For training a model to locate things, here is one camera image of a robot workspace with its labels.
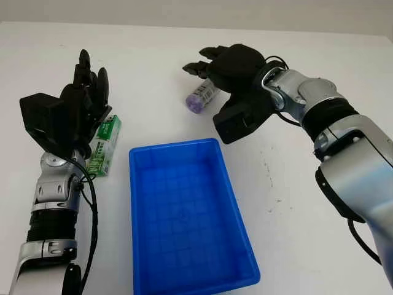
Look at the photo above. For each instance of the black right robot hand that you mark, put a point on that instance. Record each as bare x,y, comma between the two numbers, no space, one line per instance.
236,67

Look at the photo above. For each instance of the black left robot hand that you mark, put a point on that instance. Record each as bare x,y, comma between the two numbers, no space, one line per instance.
75,107

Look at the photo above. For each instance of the green carton box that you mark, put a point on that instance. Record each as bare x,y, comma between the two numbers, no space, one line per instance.
106,138

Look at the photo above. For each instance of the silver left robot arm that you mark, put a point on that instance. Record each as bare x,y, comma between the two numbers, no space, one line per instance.
50,190

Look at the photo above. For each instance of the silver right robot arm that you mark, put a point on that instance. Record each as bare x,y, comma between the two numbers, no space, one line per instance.
347,147

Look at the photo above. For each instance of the blue plastic tray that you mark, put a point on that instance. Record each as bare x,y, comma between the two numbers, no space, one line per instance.
184,215

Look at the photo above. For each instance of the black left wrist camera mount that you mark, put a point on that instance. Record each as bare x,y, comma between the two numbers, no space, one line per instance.
40,120

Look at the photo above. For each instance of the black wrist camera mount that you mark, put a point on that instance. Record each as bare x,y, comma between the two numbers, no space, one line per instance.
40,120
242,116

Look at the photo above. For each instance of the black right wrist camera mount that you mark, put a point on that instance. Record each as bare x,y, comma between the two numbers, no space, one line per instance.
242,116

